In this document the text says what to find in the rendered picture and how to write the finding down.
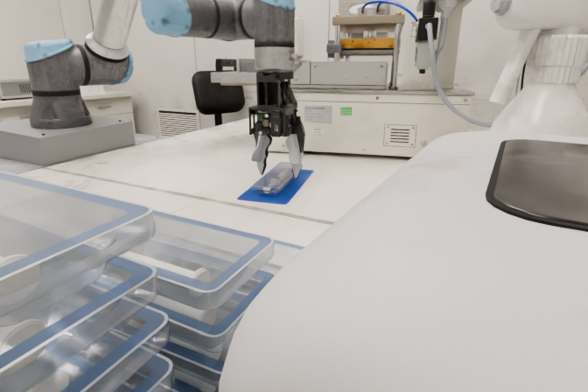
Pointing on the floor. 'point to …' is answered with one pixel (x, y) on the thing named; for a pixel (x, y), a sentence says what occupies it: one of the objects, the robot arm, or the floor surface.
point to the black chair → (216, 96)
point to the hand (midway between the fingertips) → (279, 170)
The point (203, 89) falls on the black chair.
